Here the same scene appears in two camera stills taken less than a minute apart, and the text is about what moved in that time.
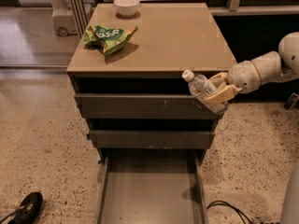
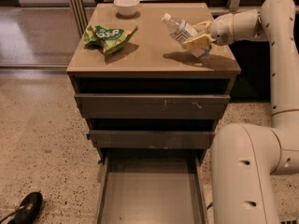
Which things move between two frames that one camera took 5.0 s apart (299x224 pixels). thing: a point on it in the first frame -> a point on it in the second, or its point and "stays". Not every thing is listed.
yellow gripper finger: [219, 79] -> [204, 26]
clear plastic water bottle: [201, 87] -> [180, 30]
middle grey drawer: [149, 139] stays
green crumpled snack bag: [107, 38] stays
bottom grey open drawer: [152, 176] stays
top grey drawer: [131, 106] stays
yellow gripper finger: [223, 95] -> [197, 43]
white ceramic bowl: [126, 6] stays
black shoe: [27, 208] stays
